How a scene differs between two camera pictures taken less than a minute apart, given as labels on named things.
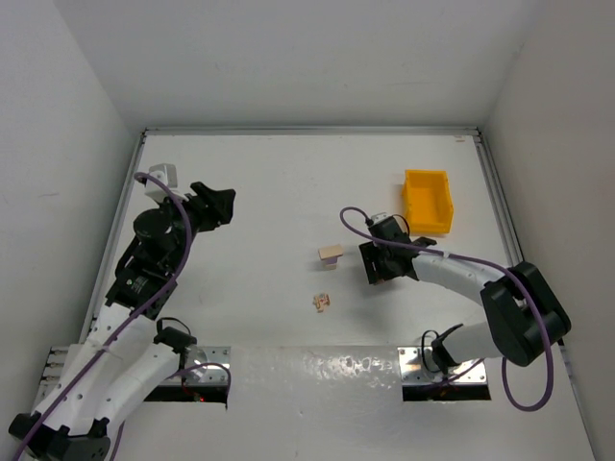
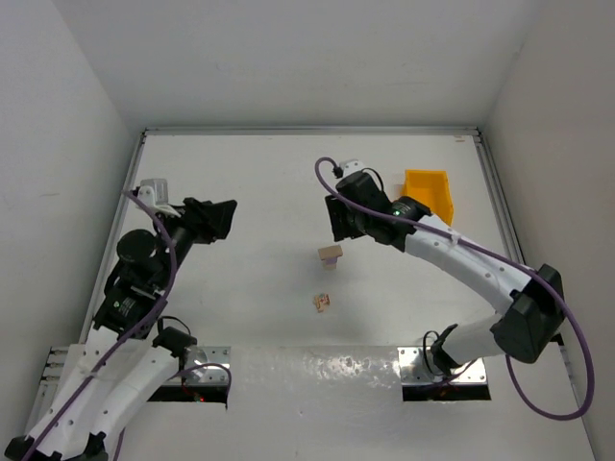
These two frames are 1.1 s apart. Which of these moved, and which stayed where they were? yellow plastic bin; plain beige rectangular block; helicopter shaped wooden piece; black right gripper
Moved: black right gripper
Stayed: plain beige rectangular block; helicopter shaped wooden piece; yellow plastic bin
